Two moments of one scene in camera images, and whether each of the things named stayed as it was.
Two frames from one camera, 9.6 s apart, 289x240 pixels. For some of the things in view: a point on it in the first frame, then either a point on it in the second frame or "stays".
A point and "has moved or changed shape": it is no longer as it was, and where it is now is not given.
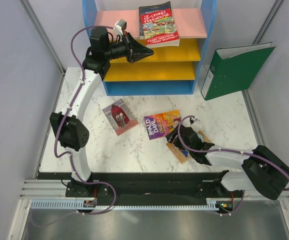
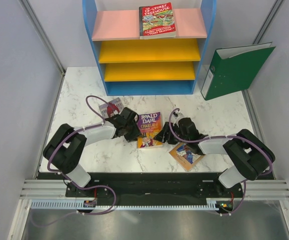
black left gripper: [135, 50] to [136, 134]
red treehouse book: [160, 28] has moved or changed shape
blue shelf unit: [168, 70] stays
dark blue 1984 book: [141, 24] to [158, 37]
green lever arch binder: [234, 68] stays
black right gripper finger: [171, 137] to [166, 133]
